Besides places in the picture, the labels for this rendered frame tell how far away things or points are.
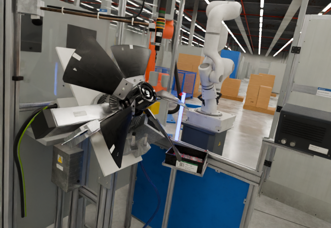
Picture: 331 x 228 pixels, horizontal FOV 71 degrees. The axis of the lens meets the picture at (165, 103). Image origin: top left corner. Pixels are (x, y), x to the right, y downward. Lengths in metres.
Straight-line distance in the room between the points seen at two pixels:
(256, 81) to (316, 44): 5.99
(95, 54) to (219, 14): 0.81
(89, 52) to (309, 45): 2.22
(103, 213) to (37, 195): 0.65
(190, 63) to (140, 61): 8.03
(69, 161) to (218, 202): 0.90
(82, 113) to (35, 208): 1.08
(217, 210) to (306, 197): 1.54
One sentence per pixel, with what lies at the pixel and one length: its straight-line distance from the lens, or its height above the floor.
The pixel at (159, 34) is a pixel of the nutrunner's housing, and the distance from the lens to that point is 1.17.
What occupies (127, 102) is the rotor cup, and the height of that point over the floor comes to 1.16.
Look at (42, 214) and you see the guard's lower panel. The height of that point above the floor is 0.18.
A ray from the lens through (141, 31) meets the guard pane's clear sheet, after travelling 2.19.
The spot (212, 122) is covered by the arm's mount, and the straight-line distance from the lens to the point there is 1.70.
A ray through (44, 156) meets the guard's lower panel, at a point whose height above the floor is 0.62.
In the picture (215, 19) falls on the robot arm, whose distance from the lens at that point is 1.51.
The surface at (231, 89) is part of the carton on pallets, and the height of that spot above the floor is 0.43.
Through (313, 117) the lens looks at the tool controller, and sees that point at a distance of 1.25.
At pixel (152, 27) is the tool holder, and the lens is 1.18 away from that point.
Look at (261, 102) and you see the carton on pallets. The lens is 8.70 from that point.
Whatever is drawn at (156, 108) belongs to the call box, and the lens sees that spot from 1.66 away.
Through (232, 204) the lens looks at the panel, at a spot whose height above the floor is 0.61.
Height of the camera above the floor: 1.40
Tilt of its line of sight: 11 degrees down
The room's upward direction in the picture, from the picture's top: 9 degrees clockwise
